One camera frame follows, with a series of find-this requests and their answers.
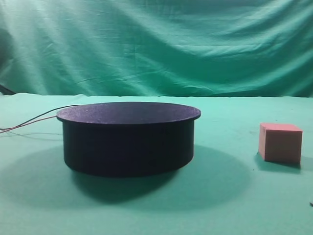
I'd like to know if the pink cube-shaped block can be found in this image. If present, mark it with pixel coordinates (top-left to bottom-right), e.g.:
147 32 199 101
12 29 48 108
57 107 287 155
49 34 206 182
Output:
258 123 303 165

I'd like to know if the black round turntable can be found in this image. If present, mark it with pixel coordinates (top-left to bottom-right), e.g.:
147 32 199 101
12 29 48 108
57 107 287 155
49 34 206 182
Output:
56 102 201 177

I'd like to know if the green table cloth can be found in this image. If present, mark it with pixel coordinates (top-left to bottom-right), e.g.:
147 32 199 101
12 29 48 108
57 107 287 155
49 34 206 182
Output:
0 97 313 235

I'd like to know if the green backdrop cloth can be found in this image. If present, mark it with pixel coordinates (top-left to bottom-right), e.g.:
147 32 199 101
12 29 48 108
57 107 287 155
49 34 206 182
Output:
0 0 313 97

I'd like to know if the black wire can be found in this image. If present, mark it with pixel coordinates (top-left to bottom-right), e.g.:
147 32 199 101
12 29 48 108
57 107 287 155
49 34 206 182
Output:
0 104 80 130

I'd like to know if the red wire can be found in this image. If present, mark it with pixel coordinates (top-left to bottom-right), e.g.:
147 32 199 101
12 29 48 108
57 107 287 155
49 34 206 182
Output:
0 116 58 134

